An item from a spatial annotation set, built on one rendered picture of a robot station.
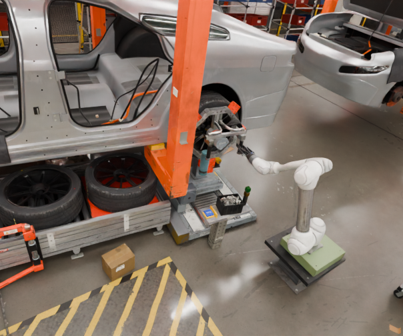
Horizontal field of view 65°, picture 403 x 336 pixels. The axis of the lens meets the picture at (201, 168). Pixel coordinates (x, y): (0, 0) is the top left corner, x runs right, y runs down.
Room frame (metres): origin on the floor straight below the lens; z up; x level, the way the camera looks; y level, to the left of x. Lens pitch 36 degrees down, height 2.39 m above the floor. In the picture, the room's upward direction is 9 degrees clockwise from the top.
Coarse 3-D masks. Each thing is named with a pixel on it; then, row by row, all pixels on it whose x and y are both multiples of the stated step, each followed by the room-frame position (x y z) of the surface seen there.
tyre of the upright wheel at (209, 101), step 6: (204, 96) 2.78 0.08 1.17; (210, 96) 2.78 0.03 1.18; (216, 96) 2.82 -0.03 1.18; (222, 96) 2.93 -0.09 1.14; (204, 102) 2.68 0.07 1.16; (210, 102) 2.69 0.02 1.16; (216, 102) 2.73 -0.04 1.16; (222, 102) 2.76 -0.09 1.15; (228, 102) 2.81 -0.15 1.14; (204, 108) 2.66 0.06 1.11; (228, 138) 2.85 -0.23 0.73; (216, 150) 2.78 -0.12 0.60; (192, 156) 2.63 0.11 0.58
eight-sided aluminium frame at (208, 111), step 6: (210, 108) 2.66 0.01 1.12; (216, 108) 2.68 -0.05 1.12; (222, 108) 2.72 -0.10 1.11; (228, 108) 2.72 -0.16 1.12; (204, 114) 2.58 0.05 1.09; (210, 114) 2.60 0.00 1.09; (228, 114) 2.72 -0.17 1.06; (234, 126) 2.82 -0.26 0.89; (234, 138) 2.78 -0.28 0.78; (228, 144) 2.76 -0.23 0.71; (222, 150) 2.72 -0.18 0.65; (198, 156) 2.57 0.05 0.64; (210, 156) 2.65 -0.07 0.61; (216, 156) 2.69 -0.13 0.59
